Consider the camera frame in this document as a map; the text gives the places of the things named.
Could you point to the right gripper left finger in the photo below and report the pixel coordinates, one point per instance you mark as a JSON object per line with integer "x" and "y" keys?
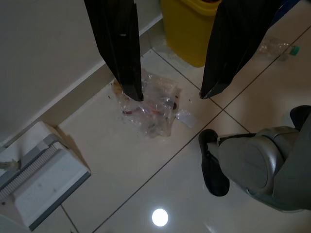
{"x": 116, "y": 48}

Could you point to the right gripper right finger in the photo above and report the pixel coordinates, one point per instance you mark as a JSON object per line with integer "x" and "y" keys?
{"x": 230, "y": 43}

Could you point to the yellow plastic bin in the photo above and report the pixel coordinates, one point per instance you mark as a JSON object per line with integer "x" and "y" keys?
{"x": 189, "y": 31}

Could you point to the clear bottle green cap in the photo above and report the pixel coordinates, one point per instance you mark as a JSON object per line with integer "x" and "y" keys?
{"x": 274, "y": 47}

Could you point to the clear plastic bag litter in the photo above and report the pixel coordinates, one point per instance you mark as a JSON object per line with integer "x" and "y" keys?
{"x": 158, "y": 109}

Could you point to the blue plastic bin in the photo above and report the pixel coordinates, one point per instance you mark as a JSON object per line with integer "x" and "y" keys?
{"x": 298, "y": 7}

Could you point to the white paper scrap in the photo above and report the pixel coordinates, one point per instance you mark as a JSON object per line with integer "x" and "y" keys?
{"x": 187, "y": 117}

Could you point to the silver robot right leg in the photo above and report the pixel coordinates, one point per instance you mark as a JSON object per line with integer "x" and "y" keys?
{"x": 267, "y": 165}

